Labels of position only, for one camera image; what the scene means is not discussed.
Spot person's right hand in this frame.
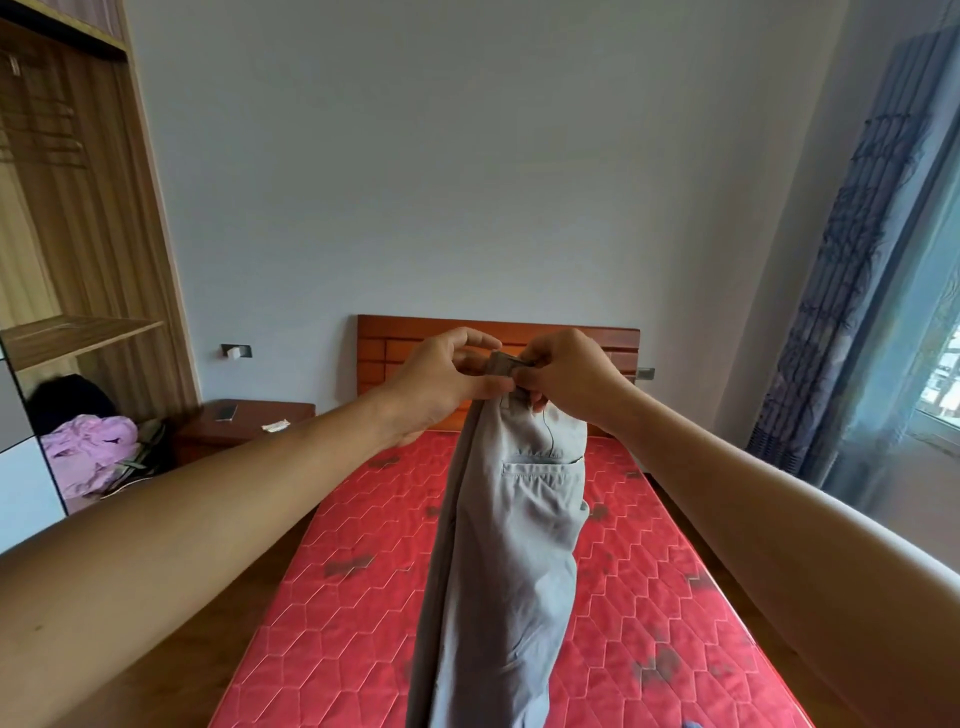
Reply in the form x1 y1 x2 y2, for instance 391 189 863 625
513 327 639 438

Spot person's left hand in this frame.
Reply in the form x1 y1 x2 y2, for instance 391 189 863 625
382 326 519 449

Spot grey trousers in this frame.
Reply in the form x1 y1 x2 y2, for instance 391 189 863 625
404 348 592 728

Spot wooden wardrobe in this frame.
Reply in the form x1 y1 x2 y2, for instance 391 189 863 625
0 0 202 526

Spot frosted wardrobe sliding door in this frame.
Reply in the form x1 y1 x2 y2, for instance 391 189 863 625
0 337 70 556

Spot person's left forearm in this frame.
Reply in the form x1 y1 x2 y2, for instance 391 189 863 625
0 389 406 728

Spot person's right forearm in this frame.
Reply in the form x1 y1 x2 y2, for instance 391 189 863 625
603 386 960 728

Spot pink clothes pile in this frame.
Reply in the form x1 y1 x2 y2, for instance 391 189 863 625
112 418 170 489

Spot wooden bed headboard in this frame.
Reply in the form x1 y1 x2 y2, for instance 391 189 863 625
356 314 643 438

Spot wooden nightstand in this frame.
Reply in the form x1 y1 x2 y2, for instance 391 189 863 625
172 399 316 466

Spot red quilted mattress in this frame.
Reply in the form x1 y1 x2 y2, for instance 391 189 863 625
209 431 815 728

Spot blue grey curtain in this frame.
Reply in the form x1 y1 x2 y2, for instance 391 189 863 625
746 22 960 511

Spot pink fabric bundle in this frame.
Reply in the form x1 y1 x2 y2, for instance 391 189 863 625
38 414 144 502

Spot black fabric bundle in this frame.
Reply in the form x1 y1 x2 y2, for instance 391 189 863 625
26 373 119 436

